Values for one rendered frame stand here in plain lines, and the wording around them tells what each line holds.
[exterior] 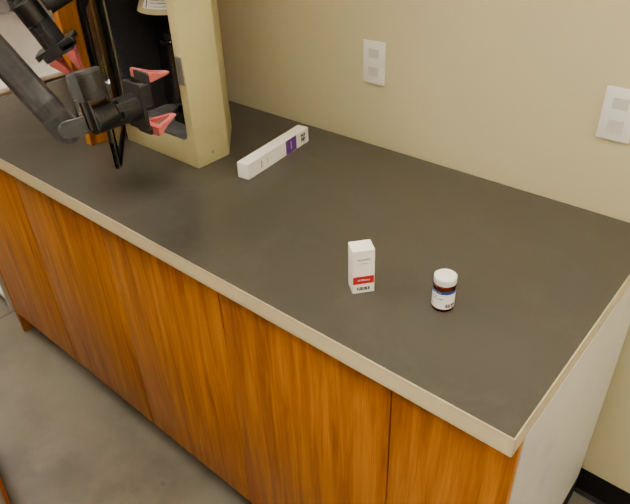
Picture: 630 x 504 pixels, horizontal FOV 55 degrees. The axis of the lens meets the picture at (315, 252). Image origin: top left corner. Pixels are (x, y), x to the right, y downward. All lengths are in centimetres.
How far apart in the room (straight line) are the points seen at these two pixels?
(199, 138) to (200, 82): 14
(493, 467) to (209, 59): 114
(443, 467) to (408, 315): 27
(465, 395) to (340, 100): 107
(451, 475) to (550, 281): 41
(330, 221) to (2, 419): 152
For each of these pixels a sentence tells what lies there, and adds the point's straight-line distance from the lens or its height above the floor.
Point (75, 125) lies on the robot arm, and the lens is 131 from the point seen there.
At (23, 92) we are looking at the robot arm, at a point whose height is 128.
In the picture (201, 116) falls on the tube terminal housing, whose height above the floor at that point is 108.
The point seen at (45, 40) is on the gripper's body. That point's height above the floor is 130.
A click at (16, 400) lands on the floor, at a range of 254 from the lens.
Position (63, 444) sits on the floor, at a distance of 232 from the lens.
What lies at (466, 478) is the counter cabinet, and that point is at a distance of 114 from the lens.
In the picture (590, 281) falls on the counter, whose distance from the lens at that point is 129.
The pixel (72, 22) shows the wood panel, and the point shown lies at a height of 128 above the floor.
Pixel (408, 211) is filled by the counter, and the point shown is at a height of 94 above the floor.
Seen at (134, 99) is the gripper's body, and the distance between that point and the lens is 137.
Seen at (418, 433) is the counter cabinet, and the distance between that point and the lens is 113.
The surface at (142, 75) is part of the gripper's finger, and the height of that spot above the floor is 127.
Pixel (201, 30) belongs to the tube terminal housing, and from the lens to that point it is 160.
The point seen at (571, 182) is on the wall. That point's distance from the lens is 155.
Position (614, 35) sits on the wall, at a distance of 143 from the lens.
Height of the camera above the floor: 167
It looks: 34 degrees down
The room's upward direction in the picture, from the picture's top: 2 degrees counter-clockwise
